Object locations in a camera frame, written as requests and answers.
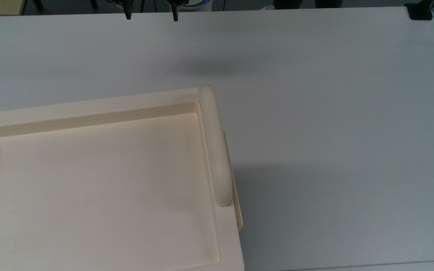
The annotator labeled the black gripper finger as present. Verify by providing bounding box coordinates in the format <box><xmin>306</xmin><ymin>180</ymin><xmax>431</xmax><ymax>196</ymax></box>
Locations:
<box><xmin>121</xmin><ymin>0</ymin><xmax>133</xmax><ymax>20</ymax></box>
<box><xmin>166</xmin><ymin>0</ymin><xmax>183</xmax><ymax>21</ymax></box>

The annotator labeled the cream plastic cabinet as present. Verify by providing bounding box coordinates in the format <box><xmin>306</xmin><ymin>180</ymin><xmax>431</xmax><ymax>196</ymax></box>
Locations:
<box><xmin>0</xmin><ymin>84</ymin><xmax>246</xmax><ymax>271</ymax></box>

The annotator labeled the black table clamp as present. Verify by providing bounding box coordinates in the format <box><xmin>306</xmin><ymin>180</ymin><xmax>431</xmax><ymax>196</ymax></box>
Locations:
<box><xmin>405</xmin><ymin>2</ymin><xmax>434</xmax><ymax>21</ymax></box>

